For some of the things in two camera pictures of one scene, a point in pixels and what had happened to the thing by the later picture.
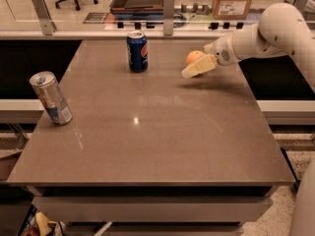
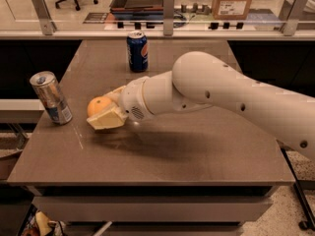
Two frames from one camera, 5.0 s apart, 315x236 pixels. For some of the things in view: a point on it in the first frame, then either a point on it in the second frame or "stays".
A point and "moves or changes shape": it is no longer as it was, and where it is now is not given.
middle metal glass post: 168,12 stays
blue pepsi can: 138,51 stays
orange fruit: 193,56 moves or changes shape
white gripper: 220,51 → 132,98
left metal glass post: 46,22 stays
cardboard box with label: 230,2 stays
